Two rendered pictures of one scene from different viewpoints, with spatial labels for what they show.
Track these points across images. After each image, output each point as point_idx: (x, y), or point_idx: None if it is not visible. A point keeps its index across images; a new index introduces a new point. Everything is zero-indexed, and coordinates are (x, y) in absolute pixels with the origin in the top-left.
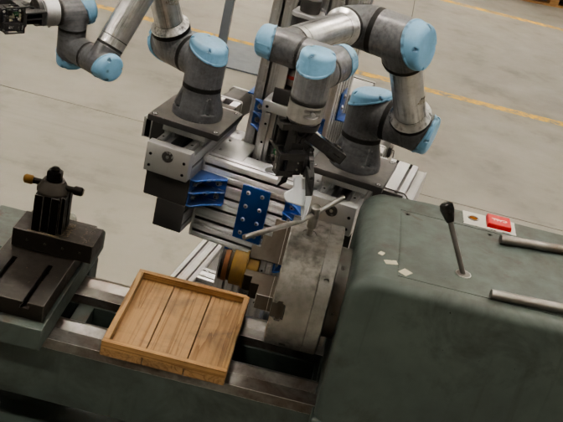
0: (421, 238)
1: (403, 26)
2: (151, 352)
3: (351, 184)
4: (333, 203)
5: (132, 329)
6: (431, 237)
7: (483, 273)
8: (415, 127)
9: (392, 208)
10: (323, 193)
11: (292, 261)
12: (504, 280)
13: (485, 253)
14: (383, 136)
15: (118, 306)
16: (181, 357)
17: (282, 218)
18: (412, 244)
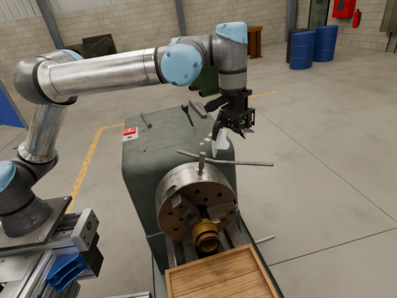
0: (169, 141)
1: (68, 55)
2: (273, 288)
3: (63, 214)
4: (187, 152)
5: None
6: (165, 139)
7: (185, 123)
8: (54, 149)
9: (142, 156)
10: (74, 229)
11: (222, 180)
12: (185, 119)
13: (165, 127)
14: (38, 180)
15: None
16: (260, 269)
17: (56, 288)
18: (179, 141)
